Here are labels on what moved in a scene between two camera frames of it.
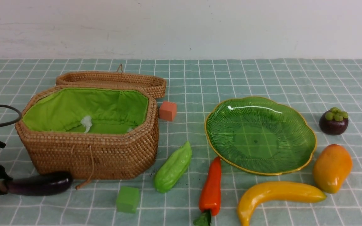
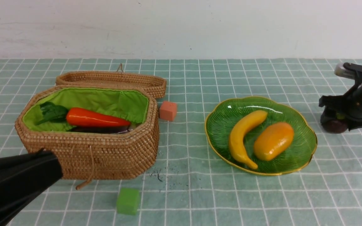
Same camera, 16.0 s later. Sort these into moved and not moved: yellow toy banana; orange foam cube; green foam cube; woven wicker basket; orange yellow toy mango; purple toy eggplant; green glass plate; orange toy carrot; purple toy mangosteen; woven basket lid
Moved: yellow toy banana; orange toy carrot; purple toy eggplant; orange yellow toy mango
Not moved: orange foam cube; purple toy mangosteen; woven wicker basket; woven basket lid; green foam cube; green glass plate
